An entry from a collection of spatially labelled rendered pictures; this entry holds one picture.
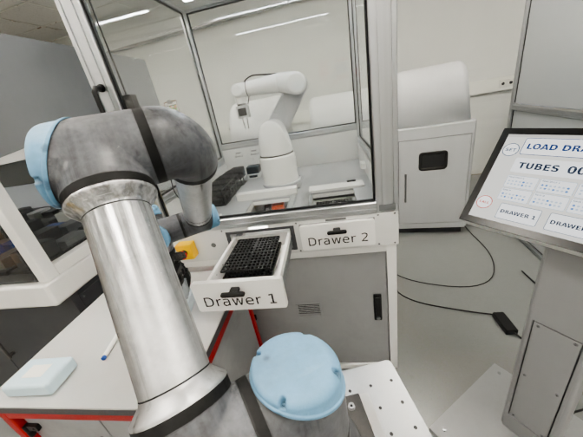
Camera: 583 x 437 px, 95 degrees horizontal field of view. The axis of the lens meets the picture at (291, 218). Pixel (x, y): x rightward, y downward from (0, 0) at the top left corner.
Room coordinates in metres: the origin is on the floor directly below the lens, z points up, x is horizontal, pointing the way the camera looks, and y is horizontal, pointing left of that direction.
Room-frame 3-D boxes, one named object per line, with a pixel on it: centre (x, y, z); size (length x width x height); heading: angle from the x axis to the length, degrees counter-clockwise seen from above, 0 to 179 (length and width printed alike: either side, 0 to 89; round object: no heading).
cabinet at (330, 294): (1.45, 0.01, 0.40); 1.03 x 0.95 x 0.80; 79
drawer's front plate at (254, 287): (0.67, 0.20, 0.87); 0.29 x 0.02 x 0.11; 79
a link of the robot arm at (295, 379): (0.24, 0.04, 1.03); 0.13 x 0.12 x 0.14; 115
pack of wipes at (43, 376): (0.59, 0.80, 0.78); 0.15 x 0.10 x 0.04; 82
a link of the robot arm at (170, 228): (0.70, 0.37, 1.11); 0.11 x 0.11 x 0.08; 25
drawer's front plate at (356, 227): (0.93, -0.17, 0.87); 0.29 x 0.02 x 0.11; 79
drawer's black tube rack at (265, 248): (0.87, 0.17, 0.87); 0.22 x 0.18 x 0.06; 169
